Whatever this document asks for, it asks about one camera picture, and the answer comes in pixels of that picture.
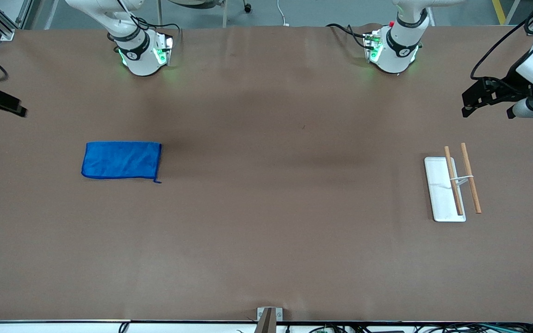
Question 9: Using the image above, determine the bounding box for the blue towel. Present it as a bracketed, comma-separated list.
[81, 141, 163, 184]

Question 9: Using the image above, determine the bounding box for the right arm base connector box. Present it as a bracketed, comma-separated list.
[155, 31, 174, 66]

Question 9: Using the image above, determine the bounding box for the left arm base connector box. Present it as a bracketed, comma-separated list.
[363, 32, 383, 63]

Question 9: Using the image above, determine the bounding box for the grey chair base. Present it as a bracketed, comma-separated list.
[157, 0, 253, 28]

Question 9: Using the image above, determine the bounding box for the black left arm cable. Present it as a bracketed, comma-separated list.
[470, 0, 533, 83]

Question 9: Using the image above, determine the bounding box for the black base power cable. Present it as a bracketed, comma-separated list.
[326, 23, 370, 48]
[132, 18, 182, 34]

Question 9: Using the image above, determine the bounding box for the white floor cable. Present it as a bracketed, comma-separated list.
[277, 0, 291, 27]

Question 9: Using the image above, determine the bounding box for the black cable bundle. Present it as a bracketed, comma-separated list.
[285, 323, 533, 333]

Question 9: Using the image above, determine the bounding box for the metal table edge bracket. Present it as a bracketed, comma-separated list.
[257, 307, 283, 322]

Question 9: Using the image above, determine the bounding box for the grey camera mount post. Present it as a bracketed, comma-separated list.
[254, 308, 277, 333]

